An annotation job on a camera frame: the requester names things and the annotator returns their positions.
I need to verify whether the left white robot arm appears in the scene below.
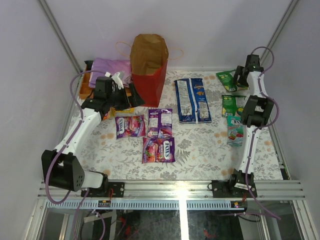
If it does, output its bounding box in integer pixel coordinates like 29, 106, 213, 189
41, 75, 145, 198

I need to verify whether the red paper bag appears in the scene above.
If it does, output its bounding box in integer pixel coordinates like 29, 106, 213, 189
115, 34, 171, 108

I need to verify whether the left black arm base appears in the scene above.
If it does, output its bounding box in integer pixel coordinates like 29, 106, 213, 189
87, 181, 125, 198

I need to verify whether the blue snack packet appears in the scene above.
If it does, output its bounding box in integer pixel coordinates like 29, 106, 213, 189
174, 78, 212, 124

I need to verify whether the yellow chocolate candy packet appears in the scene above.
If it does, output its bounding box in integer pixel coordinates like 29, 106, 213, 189
116, 108, 134, 113

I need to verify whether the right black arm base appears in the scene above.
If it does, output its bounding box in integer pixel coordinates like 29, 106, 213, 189
211, 169, 258, 198

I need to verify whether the orange wooden tray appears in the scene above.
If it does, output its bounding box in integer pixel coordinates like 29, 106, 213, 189
78, 72, 93, 100

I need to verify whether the purple candy packet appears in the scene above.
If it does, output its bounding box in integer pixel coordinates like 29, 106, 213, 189
142, 137, 176, 164
115, 115, 146, 139

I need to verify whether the green snack packet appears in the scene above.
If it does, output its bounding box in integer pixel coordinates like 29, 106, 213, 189
221, 95, 246, 117
216, 69, 249, 92

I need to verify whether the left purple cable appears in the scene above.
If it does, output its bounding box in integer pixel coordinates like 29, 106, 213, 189
44, 70, 116, 240

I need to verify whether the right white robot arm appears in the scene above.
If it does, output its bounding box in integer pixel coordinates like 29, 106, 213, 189
227, 53, 274, 198

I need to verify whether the floral table mat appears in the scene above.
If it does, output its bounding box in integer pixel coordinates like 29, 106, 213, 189
54, 70, 285, 181

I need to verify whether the large purple snack packet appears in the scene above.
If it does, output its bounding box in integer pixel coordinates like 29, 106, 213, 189
147, 108, 173, 138

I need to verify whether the purple folded cloth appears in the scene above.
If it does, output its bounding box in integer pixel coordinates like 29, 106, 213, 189
88, 58, 132, 88

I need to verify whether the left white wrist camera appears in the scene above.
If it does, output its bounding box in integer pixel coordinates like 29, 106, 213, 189
104, 71, 124, 90

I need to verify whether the teal candy packet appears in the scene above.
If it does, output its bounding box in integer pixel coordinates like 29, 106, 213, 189
227, 115, 244, 147

